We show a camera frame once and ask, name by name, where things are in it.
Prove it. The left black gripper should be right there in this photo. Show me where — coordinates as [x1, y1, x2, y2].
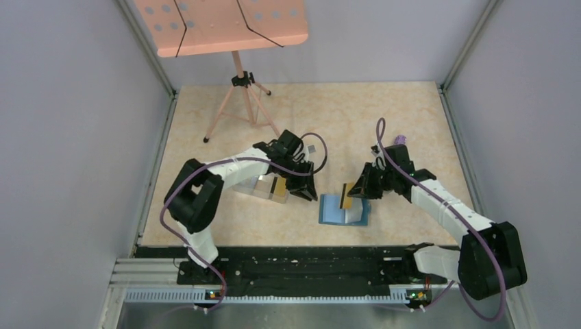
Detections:
[278, 156, 317, 202]

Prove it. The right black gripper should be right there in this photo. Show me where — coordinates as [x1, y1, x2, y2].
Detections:
[348, 162, 397, 199]

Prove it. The gold credit card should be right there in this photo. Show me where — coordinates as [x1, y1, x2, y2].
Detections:
[339, 182, 354, 210]
[271, 176, 286, 197]

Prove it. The blue card holder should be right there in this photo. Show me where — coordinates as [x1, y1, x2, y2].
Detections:
[318, 194, 371, 226]

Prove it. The clear plastic box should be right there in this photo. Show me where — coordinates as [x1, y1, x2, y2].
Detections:
[232, 174, 289, 204]

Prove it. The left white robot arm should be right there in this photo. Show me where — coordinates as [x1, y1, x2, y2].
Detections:
[160, 130, 320, 283]

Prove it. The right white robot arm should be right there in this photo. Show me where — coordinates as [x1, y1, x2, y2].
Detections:
[347, 145, 528, 300]

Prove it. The purple glitter cylinder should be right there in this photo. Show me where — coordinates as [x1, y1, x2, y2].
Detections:
[393, 134, 407, 145]

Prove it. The pink music stand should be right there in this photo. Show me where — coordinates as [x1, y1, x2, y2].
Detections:
[134, 0, 309, 143]

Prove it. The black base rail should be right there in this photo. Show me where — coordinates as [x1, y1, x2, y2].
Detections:
[135, 246, 448, 300]

